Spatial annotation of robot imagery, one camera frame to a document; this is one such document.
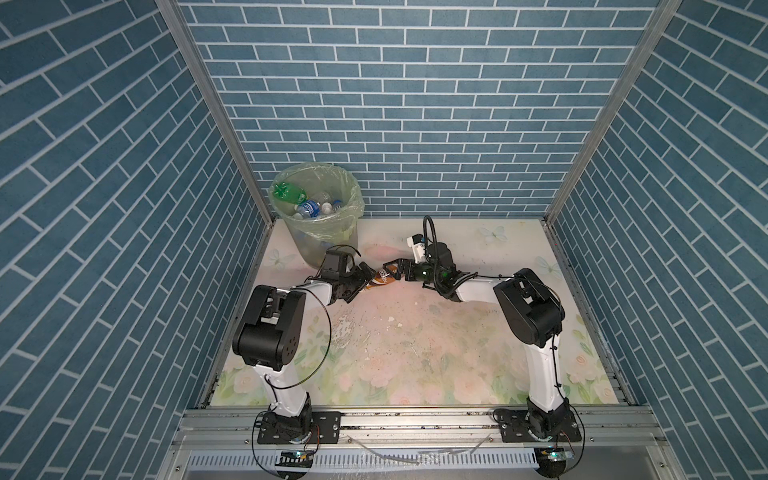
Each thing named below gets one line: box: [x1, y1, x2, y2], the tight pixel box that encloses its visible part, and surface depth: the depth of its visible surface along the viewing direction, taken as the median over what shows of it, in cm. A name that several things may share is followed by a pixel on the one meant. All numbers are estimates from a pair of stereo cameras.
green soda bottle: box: [273, 182, 308, 205], surface depth 91 cm
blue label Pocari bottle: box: [297, 200, 321, 218], surface depth 98 cm
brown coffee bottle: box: [366, 264, 397, 289], surface depth 98 cm
